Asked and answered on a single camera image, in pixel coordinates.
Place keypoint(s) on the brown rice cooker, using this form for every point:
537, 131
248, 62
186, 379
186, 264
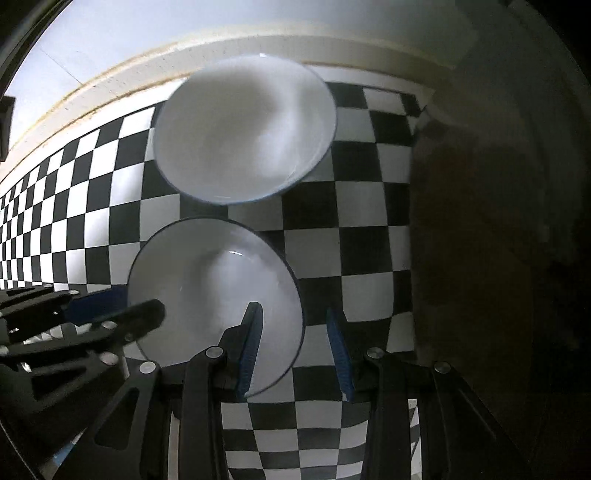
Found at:
471, 212

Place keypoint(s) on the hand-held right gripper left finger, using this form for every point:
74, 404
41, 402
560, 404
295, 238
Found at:
249, 350

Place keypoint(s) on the black white checkered cloth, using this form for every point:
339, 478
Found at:
369, 221

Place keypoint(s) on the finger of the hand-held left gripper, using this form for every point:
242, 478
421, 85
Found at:
94, 304
143, 316

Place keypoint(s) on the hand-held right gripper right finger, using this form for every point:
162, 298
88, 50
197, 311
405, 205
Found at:
340, 350

